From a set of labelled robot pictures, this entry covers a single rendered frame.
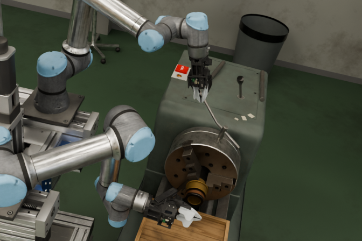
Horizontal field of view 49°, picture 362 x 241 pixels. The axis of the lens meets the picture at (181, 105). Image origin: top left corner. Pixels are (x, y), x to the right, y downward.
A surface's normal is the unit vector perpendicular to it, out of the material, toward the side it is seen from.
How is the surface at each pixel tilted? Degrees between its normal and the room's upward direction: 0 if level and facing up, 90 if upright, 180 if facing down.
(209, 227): 0
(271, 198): 0
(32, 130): 0
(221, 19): 90
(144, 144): 89
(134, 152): 89
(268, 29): 85
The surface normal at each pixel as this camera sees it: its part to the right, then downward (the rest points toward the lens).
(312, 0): -0.11, 0.55
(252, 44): -0.49, 0.50
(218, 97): 0.18, -0.80
